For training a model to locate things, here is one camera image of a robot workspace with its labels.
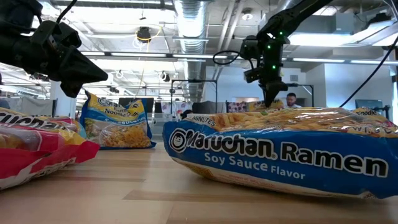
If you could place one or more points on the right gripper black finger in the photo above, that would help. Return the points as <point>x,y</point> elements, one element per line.
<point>270,93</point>

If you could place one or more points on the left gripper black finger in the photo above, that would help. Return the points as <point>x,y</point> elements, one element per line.
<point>84,68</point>
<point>73,85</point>

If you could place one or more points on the blue Maruchan soy sauce pack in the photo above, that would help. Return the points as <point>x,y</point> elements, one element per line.
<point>248,155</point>
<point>118,130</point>

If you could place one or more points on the red Maruchan beef noodle pack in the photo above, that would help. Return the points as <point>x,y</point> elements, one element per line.
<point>37,161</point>

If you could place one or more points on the computer monitor on arm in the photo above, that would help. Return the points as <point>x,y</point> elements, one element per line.
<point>368,103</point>

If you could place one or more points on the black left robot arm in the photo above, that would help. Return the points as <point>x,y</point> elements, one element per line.
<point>12,46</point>

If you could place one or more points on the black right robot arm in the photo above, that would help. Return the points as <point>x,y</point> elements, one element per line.
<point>295,15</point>

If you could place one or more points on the person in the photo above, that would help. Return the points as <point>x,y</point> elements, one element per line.
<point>291,99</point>

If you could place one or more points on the white square pillar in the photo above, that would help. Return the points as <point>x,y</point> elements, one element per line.
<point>63,105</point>

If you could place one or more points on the polka dot fabric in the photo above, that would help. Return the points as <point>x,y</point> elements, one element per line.
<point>237,107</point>

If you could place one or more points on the grey partition screen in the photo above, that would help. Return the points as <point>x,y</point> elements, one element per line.
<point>34,105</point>

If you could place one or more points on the linear ceiling light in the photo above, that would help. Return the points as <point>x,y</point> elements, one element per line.
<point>140,54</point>

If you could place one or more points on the black ceiling-mounted device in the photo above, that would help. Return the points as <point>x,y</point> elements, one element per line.
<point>143,34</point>

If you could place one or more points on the black desk monitor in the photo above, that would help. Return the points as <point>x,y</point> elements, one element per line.
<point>149,102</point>

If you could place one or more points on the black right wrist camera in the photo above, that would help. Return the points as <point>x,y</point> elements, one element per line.
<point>251,75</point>

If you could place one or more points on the black metal frame stand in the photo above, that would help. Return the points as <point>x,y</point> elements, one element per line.
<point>192,81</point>
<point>303,85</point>

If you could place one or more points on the silver ventilation duct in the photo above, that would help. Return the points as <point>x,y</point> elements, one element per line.
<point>191,31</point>

